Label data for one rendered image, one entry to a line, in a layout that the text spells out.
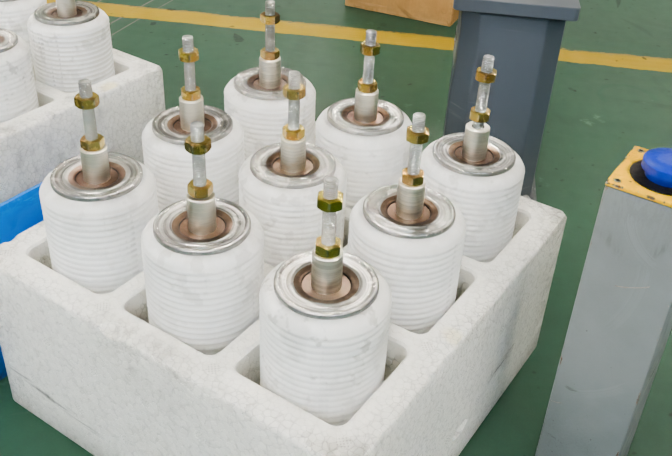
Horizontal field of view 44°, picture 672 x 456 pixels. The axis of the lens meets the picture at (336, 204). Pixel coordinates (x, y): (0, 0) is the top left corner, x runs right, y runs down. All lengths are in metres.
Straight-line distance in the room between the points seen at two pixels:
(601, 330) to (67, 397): 0.47
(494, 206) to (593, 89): 0.84
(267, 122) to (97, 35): 0.29
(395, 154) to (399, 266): 0.17
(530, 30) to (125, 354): 0.61
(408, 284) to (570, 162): 0.69
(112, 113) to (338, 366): 0.57
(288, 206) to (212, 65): 0.86
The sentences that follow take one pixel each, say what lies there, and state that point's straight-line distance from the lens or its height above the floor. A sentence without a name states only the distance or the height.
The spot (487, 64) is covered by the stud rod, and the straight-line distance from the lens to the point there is 0.73.
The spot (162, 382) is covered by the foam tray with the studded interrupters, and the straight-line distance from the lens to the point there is 0.67.
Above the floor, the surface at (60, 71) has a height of 0.20.
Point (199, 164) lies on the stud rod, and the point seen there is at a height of 0.31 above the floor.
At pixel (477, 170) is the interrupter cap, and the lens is 0.75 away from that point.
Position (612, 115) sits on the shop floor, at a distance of 1.49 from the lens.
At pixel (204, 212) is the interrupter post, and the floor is 0.27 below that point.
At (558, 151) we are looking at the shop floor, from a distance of 1.34.
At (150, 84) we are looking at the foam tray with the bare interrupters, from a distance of 1.10.
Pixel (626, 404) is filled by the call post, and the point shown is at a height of 0.12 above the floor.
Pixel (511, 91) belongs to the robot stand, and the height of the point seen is 0.18.
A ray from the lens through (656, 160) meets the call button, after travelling 0.66.
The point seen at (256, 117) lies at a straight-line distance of 0.85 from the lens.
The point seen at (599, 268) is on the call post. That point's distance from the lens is 0.69.
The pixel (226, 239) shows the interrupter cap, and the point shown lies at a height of 0.25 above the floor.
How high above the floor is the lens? 0.63
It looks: 33 degrees down
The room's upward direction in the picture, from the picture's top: 3 degrees clockwise
